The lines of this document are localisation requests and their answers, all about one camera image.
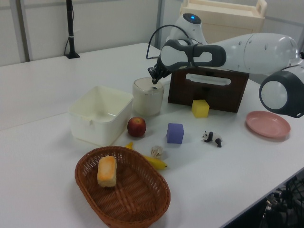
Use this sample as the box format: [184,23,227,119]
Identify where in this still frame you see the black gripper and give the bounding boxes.
[147,62,171,85]

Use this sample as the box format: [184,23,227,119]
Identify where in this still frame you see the beige trash can lid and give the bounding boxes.
[133,77,164,95]

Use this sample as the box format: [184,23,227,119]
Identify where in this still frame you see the beige trash can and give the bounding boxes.
[132,77,165,116]

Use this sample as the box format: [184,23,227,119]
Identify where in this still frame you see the brown drawer box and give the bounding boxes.
[167,66,250,114]

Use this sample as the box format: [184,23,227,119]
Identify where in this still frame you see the red apple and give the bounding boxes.
[127,116,147,138]

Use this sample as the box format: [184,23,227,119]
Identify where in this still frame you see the yellow foam cube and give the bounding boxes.
[191,99,210,119]

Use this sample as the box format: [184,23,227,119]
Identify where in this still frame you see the purple foam cube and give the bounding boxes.
[166,123,185,145]

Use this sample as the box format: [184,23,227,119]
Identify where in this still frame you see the crumpled white paper ball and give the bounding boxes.
[151,145,164,159]

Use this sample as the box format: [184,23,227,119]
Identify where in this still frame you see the white plastic storage box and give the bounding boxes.
[67,85,134,146]

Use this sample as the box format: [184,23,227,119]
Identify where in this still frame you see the panda toy figure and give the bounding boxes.
[201,130,223,148]

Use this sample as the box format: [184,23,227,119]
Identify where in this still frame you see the yellow banana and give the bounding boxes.
[125,142,168,171]

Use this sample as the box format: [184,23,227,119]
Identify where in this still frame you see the cream plastic cabinet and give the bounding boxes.
[179,0,268,45]

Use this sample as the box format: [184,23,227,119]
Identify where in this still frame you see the black pole with base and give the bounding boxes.
[64,0,81,59]

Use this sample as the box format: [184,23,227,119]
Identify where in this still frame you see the toasted bread loaf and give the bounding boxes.
[97,156,118,188]

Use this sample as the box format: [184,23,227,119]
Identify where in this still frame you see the pink plate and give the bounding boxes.
[245,110,291,139]

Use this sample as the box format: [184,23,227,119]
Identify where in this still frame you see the brown wicker basket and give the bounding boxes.
[75,146,171,228]

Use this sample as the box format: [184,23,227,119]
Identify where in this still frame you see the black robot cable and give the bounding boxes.
[146,25,193,60]

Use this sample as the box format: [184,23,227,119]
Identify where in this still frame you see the white drawer handle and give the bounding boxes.
[185,73,231,86]

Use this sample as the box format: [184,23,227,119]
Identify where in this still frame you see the black wire tangle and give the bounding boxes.
[261,175,304,228]

